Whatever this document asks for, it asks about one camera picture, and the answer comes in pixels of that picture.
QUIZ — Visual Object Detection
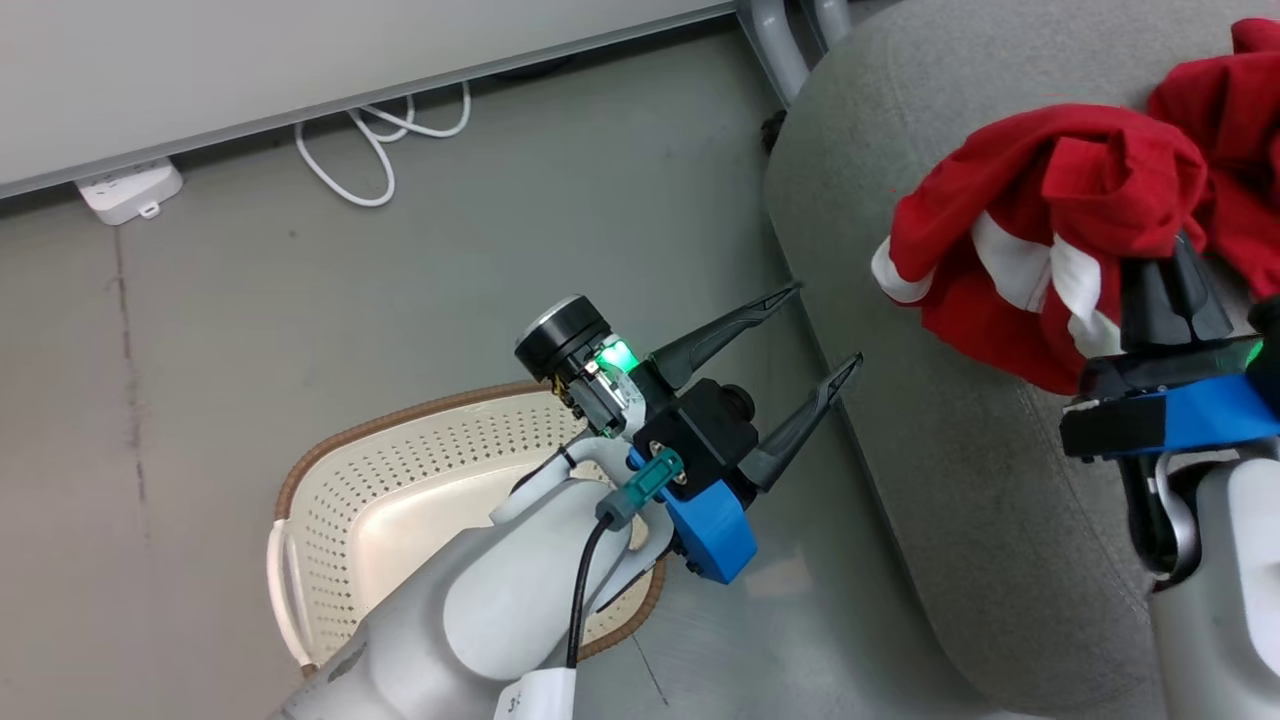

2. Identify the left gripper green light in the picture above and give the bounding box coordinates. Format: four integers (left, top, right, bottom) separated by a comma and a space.
514, 282, 864, 492

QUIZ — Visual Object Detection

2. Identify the white power strip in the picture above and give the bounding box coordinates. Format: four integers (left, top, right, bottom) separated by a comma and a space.
75, 156, 185, 227

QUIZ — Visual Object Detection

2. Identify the black cable with teal plug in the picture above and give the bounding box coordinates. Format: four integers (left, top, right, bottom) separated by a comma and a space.
564, 447, 685, 671

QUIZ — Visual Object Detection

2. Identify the red and white garment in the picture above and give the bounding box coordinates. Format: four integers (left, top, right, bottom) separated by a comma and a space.
870, 17, 1280, 397

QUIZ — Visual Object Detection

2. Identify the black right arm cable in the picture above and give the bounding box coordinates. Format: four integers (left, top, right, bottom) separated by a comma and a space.
1118, 454, 1183, 583

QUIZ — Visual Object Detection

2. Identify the grey upholstered seat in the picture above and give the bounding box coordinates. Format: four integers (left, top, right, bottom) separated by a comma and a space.
764, 0, 1280, 720

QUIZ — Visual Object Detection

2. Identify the white partition panel grey frame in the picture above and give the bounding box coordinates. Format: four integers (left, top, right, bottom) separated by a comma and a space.
0, 0, 743, 201

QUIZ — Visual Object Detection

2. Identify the white coiled cable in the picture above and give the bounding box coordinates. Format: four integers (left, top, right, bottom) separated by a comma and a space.
294, 81, 473, 209

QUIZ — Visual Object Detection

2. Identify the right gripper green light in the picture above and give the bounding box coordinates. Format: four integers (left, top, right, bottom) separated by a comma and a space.
1077, 234, 1280, 402

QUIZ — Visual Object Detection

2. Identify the cream perforated laundry basket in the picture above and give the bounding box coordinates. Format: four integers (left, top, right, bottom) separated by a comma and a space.
266, 380, 667, 678

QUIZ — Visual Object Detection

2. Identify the grey partition foot post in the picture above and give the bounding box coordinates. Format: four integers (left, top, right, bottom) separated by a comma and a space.
744, 0, 812, 107
813, 0, 853, 47

